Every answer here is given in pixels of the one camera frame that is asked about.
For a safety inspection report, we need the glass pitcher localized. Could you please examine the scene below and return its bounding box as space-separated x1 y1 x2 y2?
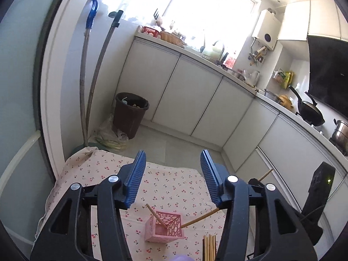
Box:
243 70 260 87

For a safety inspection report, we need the white plastic jug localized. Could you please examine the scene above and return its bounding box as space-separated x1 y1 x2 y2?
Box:
202 41 225 60

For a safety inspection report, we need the kitchen window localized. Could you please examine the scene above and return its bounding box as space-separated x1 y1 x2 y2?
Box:
174 0 261 49

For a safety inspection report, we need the blue handled mop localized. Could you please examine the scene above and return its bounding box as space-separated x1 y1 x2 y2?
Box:
79 0 98 147

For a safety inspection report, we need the steel basin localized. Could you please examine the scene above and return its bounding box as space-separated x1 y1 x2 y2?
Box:
264 88 280 102

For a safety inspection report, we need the wicker basket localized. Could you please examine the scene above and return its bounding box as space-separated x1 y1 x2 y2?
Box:
159 31 187 47

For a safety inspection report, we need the white kitchen base cabinet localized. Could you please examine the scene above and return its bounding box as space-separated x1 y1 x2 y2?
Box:
117 31 257 151
221 92 348 210

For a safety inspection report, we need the glass sliding door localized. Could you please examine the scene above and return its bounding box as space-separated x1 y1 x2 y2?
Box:
0 0 68 251

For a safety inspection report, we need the brown trash bin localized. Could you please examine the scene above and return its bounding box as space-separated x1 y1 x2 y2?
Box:
113 92 149 140

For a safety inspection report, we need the steel cooking pot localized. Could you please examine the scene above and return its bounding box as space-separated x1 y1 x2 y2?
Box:
330 118 348 153

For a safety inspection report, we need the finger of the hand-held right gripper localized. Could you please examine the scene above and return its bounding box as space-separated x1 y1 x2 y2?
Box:
248 178 265 190

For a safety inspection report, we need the white water heater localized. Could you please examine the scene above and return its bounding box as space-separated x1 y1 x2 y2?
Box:
251 9 282 52

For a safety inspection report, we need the black wok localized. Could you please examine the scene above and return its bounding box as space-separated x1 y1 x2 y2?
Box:
289 85 326 127

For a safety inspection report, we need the grey pole with dark grip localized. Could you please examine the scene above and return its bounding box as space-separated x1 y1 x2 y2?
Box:
85 10 124 144

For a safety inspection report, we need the single wooden chopstick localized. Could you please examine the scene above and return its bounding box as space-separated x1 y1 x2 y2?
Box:
146 203 167 228
181 169 274 228

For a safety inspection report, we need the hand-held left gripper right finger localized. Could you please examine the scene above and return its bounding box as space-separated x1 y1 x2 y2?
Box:
200 149 318 261

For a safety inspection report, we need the black range hood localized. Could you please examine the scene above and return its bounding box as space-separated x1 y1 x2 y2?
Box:
307 34 348 112

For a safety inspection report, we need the red plastic basket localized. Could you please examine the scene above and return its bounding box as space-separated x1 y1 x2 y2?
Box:
141 26 162 38

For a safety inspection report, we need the white wall cabinet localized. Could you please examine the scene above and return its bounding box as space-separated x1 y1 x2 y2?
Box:
277 0 348 41

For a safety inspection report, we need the purple cloth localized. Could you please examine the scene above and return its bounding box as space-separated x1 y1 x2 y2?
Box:
168 254 197 261

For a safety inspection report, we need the steel bowl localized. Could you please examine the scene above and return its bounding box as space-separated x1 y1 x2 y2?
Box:
228 69 245 81

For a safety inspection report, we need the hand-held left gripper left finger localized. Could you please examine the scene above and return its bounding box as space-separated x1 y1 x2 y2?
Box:
30 150 147 261

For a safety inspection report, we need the cherry print tablecloth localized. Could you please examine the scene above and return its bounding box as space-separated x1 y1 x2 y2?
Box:
33 146 259 261

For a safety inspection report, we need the pink perforated utensil holder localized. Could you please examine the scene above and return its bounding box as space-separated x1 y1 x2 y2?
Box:
144 211 186 243

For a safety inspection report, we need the bundle of wooden chopsticks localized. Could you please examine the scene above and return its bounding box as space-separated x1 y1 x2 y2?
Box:
203 234 217 261

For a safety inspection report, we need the plastic bag with vegetables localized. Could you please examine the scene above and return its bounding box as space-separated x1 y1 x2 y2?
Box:
94 114 129 151

